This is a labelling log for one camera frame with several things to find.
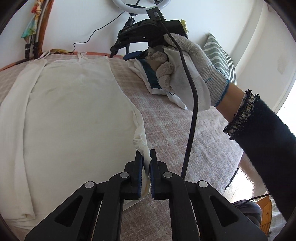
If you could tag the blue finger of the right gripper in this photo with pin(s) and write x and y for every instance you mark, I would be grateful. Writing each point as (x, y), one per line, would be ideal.
(133, 55)

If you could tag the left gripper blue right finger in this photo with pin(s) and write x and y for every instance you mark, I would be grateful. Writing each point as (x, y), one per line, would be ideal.
(155, 175)

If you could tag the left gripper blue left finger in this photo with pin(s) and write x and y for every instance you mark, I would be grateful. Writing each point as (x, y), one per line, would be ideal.
(137, 175)

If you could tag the white camisole top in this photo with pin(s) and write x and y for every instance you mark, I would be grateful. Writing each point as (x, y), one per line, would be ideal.
(69, 129)

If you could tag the right forearm in dark sleeve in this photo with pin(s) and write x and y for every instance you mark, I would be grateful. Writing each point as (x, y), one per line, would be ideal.
(267, 141)

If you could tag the right hand in white glove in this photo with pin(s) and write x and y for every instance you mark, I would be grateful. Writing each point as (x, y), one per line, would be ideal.
(216, 81)

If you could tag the black mini tripod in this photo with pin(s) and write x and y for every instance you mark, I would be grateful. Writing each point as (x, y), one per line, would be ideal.
(128, 23)

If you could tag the dark teal patterned folded garment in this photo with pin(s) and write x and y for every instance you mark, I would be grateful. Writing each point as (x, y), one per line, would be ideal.
(150, 73)

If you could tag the white folded garment with label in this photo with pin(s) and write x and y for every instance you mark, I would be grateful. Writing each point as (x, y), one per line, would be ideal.
(173, 80)

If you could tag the pink checked bed cover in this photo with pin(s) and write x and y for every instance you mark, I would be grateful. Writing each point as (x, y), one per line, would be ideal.
(180, 138)

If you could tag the green striped white pillow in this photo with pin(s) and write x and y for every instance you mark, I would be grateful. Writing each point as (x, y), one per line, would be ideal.
(219, 58)

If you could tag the folded silver tripod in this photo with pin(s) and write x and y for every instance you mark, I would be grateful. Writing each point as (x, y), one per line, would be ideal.
(32, 47)

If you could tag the colourful floral scarf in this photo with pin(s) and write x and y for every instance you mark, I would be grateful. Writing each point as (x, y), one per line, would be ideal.
(34, 26)

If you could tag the white ring light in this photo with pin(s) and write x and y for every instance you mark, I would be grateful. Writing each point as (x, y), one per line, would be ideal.
(141, 4)

